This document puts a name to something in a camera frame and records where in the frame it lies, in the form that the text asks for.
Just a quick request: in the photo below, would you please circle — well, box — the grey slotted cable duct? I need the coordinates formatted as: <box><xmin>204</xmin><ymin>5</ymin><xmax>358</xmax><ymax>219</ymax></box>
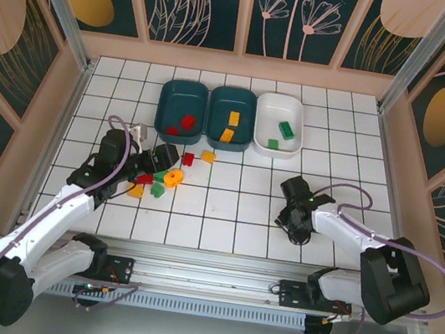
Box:
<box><xmin>33</xmin><ymin>272</ymin><xmax>309</xmax><ymax>334</ymax></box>

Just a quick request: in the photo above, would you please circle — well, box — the aluminium frame post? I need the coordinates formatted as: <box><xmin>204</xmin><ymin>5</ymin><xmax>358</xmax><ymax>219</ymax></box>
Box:
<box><xmin>2</xmin><ymin>0</ymin><xmax>106</xmax><ymax>74</ymax></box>
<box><xmin>376</xmin><ymin>0</ymin><xmax>445</xmax><ymax>122</ymax></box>

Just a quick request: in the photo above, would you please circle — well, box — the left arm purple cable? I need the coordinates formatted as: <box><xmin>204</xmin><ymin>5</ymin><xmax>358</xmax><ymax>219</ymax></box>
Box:
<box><xmin>0</xmin><ymin>97</ymin><xmax>166</xmax><ymax>334</ymax></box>

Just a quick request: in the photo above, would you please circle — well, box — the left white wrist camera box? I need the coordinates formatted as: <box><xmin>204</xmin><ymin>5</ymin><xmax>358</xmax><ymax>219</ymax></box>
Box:
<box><xmin>128</xmin><ymin>120</ymin><xmax>151</xmax><ymax>144</ymax></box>

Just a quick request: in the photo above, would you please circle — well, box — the orange wire connector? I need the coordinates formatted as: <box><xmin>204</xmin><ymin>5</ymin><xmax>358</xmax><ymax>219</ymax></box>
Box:
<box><xmin>320</xmin><ymin>309</ymin><xmax>352</xmax><ymax>328</ymax></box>

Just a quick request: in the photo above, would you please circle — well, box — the white plastic container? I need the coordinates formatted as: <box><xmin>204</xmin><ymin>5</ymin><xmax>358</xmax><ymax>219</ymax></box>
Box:
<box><xmin>248</xmin><ymin>89</ymin><xmax>311</xmax><ymax>163</ymax></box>

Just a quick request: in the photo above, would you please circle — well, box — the long green lego brick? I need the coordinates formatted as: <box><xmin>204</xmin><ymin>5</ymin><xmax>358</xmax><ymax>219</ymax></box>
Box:
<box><xmin>276</xmin><ymin>119</ymin><xmax>297</xmax><ymax>141</ymax></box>

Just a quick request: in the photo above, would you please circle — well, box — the long yellow lego brick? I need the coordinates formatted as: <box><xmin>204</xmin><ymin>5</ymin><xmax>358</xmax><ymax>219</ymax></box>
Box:
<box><xmin>218</xmin><ymin>127</ymin><xmax>236</xmax><ymax>144</ymax></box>

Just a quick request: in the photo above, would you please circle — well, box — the small circuit board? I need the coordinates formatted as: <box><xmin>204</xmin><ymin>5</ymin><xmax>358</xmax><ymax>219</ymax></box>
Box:
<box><xmin>73</xmin><ymin>279</ymin><xmax>114</xmax><ymax>301</ymax></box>

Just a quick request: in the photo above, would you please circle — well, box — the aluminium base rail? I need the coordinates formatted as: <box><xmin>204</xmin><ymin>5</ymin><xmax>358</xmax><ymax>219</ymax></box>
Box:
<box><xmin>0</xmin><ymin>216</ymin><xmax>436</xmax><ymax>334</ymax></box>

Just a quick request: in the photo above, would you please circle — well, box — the teal plastic container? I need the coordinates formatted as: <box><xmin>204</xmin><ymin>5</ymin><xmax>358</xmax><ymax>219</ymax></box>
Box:
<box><xmin>152</xmin><ymin>75</ymin><xmax>212</xmax><ymax>149</ymax></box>
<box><xmin>201</xmin><ymin>82</ymin><xmax>261</xmax><ymax>155</ymax></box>

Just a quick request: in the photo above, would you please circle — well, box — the round yellow lego piece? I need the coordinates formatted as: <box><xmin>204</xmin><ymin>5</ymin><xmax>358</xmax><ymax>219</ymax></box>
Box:
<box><xmin>162</xmin><ymin>167</ymin><xmax>186</xmax><ymax>189</ymax></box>

